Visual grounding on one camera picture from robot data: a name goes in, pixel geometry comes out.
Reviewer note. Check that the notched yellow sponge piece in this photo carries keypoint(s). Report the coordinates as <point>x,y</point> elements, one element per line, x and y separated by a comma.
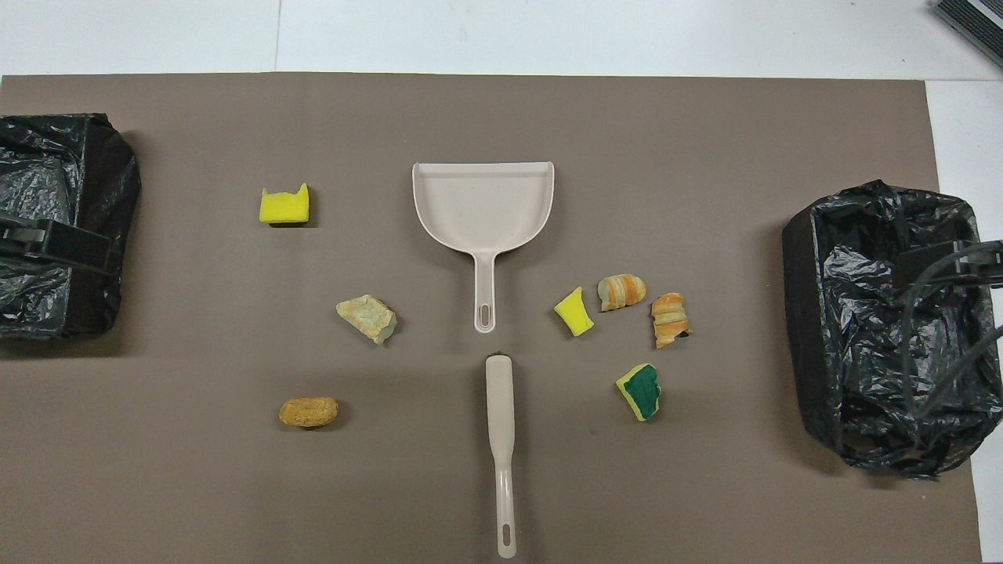
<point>284,207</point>

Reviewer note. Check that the brown paper table mat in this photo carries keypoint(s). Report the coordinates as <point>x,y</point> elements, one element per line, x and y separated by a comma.
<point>705,141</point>

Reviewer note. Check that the black bag lined bin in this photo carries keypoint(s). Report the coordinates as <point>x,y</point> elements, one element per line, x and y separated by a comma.
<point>47,157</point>
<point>799,313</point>

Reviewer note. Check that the pale bread chunk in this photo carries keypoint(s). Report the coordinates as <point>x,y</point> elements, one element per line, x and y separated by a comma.
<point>366,317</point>

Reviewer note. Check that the brown bread roll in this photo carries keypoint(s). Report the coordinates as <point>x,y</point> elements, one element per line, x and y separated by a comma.
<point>309,412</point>

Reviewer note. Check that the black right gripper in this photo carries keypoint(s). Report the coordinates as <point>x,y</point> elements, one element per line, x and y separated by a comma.
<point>979,262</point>

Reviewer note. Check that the small yellow sponge wedge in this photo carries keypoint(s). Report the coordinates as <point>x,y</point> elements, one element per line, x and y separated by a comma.
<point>574,312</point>

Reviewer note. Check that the beige hand brush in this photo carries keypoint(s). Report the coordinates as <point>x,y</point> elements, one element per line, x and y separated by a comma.
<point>499,392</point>

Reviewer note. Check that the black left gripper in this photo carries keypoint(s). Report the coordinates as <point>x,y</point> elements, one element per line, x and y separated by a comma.
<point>19,239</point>

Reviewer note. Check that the beige plastic dustpan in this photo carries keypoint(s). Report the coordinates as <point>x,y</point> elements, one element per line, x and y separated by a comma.
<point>482,204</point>

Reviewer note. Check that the grey ribbed device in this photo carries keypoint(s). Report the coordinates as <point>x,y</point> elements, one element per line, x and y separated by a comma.
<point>972,23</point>

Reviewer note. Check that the green and yellow sponge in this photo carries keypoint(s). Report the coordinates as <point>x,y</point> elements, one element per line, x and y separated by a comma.
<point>639,392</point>

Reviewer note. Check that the orange striped croissant piece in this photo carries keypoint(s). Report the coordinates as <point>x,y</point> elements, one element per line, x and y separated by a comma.
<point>671,319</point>
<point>622,291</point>

